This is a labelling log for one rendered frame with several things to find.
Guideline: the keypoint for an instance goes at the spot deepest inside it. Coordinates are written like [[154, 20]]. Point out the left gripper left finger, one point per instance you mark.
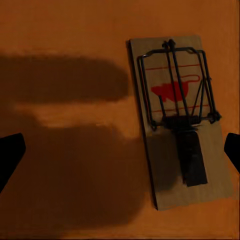
[[12, 149]]

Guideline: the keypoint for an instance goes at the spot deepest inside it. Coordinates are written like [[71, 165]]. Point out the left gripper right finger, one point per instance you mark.
[[232, 149]]

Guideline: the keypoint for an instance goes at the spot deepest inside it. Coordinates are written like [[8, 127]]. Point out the cabinet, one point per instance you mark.
[[67, 85]]

